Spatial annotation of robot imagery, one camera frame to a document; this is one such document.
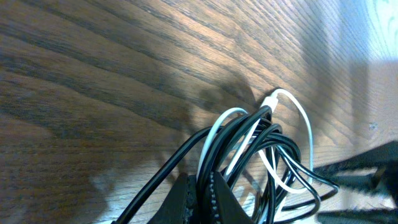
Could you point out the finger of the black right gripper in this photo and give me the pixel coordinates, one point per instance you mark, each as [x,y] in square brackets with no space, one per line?
[384,180]
[375,216]

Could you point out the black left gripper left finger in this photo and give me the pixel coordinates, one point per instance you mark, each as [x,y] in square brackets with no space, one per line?
[180,205]

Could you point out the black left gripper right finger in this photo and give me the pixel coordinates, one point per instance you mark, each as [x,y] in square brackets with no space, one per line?
[219,205]

